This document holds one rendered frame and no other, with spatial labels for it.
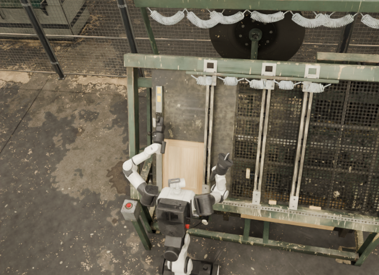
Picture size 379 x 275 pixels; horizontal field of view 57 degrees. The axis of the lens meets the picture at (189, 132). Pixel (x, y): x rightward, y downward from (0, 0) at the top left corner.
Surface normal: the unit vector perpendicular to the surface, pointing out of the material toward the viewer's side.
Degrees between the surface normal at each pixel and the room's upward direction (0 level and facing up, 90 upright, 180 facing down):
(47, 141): 0
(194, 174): 58
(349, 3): 90
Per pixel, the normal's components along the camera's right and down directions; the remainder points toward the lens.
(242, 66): -0.22, 0.30
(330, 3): -0.20, 0.76
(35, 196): -0.10, -0.64
